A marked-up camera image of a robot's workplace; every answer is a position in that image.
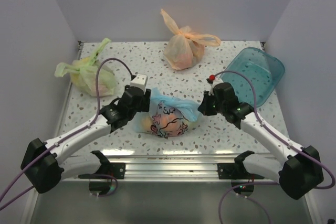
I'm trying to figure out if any teal transparent plastic basin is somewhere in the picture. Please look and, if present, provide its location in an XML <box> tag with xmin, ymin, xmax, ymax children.
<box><xmin>220</xmin><ymin>47</ymin><xmax>285</xmax><ymax>107</ymax></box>

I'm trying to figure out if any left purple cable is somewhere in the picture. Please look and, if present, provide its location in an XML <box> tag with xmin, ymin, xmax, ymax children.
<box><xmin>0</xmin><ymin>58</ymin><xmax>136</xmax><ymax>209</ymax></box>

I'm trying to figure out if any orange plastic bag with fruit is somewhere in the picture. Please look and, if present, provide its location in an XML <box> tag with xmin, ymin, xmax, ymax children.
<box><xmin>160</xmin><ymin>9</ymin><xmax>221</xmax><ymax>70</ymax></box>

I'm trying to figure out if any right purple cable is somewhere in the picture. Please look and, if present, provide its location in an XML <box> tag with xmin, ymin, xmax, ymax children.
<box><xmin>209</xmin><ymin>70</ymin><xmax>336</xmax><ymax>224</ymax></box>

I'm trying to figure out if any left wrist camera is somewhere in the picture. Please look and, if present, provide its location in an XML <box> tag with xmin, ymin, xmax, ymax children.
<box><xmin>130</xmin><ymin>74</ymin><xmax>148</xmax><ymax>92</ymax></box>

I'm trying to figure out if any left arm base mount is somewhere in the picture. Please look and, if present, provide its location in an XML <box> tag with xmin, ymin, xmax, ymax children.
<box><xmin>75</xmin><ymin>151</ymin><xmax>125</xmax><ymax>179</ymax></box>

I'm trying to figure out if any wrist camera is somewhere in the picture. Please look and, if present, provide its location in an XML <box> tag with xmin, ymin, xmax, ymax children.
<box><xmin>207</xmin><ymin>74</ymin><xmax>218</xmax><ymax>95</ymax></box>
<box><xmin>130</xmin><ymin>74</ymin><xmax>148</xmax><ymax>92</ymax></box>

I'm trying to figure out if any green plastic bag with fruit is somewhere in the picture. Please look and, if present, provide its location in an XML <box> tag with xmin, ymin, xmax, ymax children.
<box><xmin>55</xmin><ymin>38</ymin><xmax>117</xmax><ymax>97</ymax></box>

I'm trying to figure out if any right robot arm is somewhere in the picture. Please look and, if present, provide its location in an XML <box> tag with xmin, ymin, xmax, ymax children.
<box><xmin>198</xmin><ymin>79</ymin><xmax>324</xmax><ymax>199</ymax></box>

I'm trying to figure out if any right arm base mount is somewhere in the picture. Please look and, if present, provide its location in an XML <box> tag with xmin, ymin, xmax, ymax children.
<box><xmin>217</xmin><ymin>151</ymin><xmax>264</xmax><ymax>180</ymax></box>

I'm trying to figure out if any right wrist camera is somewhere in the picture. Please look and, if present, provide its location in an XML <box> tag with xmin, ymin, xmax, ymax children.
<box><xmin>207</xmin><ymin>74</ymin><xmax>218</xmax><ymax>95</ymax></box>

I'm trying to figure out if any purple cable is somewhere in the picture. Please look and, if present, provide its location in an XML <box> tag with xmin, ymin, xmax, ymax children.
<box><xmin>209</xmin><ymin>70</ymin><xmax>336</xmax><ymax>224</ymax></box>
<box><xmin>0</xmin><ymin>58</ymin><xmax>136</xmax><ymax>209</ymax></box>

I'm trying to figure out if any blue plastic bag with fruit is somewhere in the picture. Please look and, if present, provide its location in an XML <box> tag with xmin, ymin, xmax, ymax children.
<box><xmin>133</xmin><ymin>88</ymin><xmax>201</xmax><ymax>138</ymax></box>

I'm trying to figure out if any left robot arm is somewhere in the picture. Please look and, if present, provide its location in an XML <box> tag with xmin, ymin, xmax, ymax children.
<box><xmin>20</xmin><ymin>85</ymin><xmax>151</xmax><ymax>194</ymax></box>

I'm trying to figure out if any aluminium front rail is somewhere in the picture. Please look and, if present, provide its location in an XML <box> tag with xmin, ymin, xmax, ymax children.
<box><xmin>59</xmin><ymin>154</ymin><xmax>282</xmax><ymax>182</ymax></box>

